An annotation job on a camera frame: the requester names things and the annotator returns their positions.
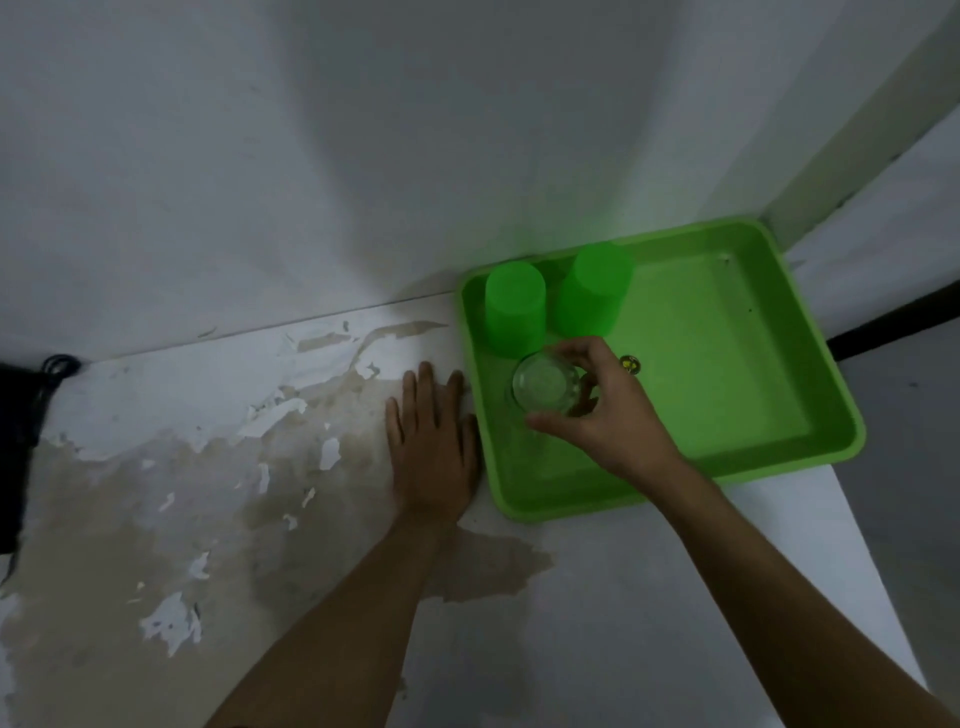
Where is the person's left hand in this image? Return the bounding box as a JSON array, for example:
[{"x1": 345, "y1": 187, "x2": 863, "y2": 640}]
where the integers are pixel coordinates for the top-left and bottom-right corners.
[{"x1": 385, "y1": 361, "x2": 482, "y2": 528}]

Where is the person's right hand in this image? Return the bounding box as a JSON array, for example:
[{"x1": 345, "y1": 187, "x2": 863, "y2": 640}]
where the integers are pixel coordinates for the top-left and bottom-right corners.
[{"x1": 524, "y1": 335, "x2": 689, "y2": 501}]

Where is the clear drinking glass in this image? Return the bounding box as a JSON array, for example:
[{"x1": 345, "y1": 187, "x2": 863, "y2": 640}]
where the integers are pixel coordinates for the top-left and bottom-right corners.
[{"x1": 510, "y1": 350, "x2": 602, "y2": 418}]

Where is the person's left forearm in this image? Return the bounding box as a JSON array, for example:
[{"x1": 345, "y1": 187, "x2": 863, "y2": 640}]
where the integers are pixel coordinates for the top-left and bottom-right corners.
[{"x1": 204, "y1": 516, "x2": 460, "y2": 728}]

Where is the person's right forearm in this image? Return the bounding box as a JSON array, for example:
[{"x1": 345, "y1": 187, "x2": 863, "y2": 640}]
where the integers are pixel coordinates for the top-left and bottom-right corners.
[{"x1": 649, "y1": 461, "x2": 960, "y2": 728}]

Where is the small green plastic cup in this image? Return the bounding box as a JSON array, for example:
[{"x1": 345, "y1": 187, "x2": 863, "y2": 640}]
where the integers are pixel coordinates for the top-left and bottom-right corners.
[{"x1": 483, "y1": 259, "x2": 547, "y2": 358}]

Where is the large green plastic cup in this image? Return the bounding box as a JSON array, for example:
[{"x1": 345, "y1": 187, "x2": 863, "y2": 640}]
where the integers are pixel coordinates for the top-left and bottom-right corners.
[{"x1": 552, "y1": 240, "x2": 636, "y2": 339}]

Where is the green plastic tray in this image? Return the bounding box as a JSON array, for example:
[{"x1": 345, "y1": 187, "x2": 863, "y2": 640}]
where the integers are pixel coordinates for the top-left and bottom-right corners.
[{"x1": 456, "y1": 216, "x2": 868, "y2": 525}]

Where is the black bar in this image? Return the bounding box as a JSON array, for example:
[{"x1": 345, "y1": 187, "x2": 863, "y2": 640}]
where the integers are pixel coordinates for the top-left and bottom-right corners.
[{"x1": 825, "y1": 300, "x2": 960, "y2": 364}]

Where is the black bag with cord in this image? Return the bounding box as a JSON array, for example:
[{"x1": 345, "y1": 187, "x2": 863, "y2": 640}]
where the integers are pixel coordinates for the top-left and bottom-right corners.
[{"x1": 0, "y1": 353, "x2": 83, "y2": 558}]

